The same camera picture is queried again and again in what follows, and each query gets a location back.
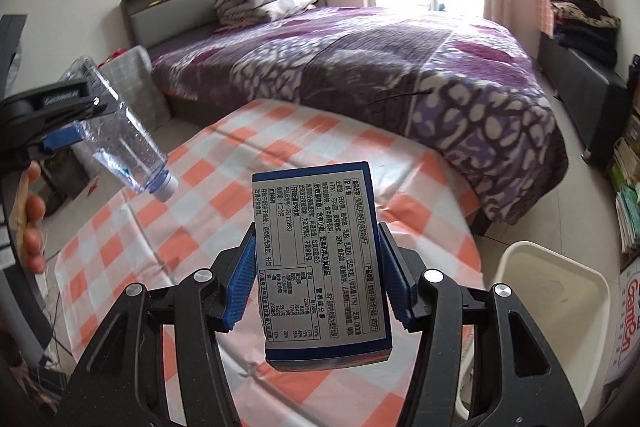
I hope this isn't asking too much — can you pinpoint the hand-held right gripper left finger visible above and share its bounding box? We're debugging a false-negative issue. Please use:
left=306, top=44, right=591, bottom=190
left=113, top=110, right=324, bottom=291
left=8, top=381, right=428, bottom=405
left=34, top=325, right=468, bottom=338
left=60, top=221, right=261, bottom=427

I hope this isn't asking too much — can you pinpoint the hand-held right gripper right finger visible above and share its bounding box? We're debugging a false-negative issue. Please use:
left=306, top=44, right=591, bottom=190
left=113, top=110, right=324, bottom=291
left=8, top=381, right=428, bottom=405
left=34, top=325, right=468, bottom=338
left=377, top=221, right=586, bottom=427

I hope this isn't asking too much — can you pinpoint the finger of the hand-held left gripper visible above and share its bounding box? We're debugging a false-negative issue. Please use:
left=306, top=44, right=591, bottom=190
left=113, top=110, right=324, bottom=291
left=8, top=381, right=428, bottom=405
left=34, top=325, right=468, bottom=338
left=0, top=128, right=84, bottom=165
left=82, top=79, right=123, bottom=124

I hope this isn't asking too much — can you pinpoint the clear plastic bottle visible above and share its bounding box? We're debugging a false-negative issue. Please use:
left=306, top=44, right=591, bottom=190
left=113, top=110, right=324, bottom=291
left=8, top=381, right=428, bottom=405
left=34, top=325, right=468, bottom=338
left=65, top=56, right=178, bottom=202

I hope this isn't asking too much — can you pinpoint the blue and white food box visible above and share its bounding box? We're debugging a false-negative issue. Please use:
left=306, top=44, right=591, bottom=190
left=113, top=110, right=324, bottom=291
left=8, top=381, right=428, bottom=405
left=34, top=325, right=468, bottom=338
left=251, top=161, right=393, bottom=360

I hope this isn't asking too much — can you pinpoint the white plastic bin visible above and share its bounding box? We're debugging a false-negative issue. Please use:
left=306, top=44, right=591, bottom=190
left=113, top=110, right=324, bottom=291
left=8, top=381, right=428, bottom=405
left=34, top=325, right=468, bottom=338
left=492, top=241, right=612, bottom=413

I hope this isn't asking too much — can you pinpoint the person's left hand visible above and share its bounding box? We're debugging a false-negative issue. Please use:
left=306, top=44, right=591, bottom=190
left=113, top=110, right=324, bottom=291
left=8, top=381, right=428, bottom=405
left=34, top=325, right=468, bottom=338
left=15, top=161, right=49, bottom=275

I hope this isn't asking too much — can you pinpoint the grey checkered cushion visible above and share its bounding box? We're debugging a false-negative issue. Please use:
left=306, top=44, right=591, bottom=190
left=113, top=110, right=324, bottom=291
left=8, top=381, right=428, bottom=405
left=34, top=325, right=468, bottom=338
left=97, top=44, right=171, bottom=130

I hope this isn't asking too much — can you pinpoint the dark wooden bed headboard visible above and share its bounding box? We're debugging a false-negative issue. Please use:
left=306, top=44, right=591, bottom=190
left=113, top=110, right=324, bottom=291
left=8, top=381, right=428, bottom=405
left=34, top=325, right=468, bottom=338
left=120, top=0, right=271, bottom=50

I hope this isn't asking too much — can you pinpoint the orange checkered tablecloth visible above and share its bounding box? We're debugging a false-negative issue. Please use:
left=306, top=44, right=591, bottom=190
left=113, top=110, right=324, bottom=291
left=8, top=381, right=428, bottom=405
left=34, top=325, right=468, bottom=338
left=55, top=98, right=483, bottom=427

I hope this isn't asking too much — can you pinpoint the bed with purple blanket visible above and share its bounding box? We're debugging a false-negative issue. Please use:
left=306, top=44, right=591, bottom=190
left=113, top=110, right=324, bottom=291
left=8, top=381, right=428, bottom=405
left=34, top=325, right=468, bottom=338
left=151, top=5, right=569, bottom=225

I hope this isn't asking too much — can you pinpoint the printed cardboard carton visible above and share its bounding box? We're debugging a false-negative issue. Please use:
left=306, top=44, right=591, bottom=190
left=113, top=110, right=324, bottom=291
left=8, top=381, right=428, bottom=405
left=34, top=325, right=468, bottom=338
left=605, top=257, right=640, bottom=383

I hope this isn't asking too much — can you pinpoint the pile of magazines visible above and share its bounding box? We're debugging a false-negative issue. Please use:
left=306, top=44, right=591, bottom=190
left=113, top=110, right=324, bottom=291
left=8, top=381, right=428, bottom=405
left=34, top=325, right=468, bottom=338
left=611, top=114, right=640, bottom=253

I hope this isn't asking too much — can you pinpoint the black bench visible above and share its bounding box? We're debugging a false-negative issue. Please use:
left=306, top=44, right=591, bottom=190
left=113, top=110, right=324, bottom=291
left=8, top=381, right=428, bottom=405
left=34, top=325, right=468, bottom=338
left=537, top=34, right=628, bottom=165

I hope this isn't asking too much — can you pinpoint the stack of folded clothes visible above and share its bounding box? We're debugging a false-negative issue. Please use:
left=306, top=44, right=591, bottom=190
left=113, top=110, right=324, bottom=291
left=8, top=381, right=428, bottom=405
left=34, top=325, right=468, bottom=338
left=550, top=0, right=621, bottom=68

